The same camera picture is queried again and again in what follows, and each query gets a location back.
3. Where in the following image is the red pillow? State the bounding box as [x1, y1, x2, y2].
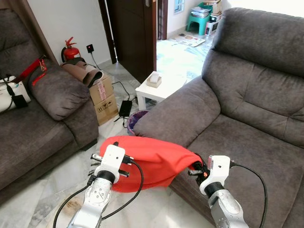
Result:
[99, 135, 203, 193]

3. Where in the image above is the grey fabric sofa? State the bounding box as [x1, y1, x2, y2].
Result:
[0, 9, 99, 206]
[133, 7, 304, 228]

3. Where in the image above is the patterned floor mat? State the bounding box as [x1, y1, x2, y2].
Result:
[172, 34, 206, 47]

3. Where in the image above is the black power adapter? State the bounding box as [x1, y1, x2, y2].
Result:
[119, 100, 133, 118]

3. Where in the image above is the brown cardboard box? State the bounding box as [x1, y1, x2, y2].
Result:
[89, 76, 119, 126]

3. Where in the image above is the white side table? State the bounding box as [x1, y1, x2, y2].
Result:
[135, 75, 187, 111]

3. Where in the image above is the beige tissue box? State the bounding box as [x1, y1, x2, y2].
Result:
[146, 71, 162, 88]

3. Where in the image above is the brown rolled blanket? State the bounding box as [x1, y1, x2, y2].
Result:
[62, 60, 103, 87]

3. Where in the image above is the dark wooden door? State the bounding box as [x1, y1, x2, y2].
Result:
[99, 0, 157, 84]

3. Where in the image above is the red fire extinguisher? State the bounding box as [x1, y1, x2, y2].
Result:
[61, 37, 81, 62]

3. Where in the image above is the green plastic stool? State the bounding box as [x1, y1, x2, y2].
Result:
[186, 12, 212, 36]

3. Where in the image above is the stack of books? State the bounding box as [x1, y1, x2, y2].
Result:
[190, 6, 212, 19]

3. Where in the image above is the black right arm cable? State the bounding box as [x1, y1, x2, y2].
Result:
[230, 162, 268, 228]

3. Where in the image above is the black adapter cable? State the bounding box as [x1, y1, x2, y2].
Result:
[111, 80, 138, 125]

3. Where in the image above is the red strap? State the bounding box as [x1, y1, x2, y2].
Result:
[12, 56, 48, 86]

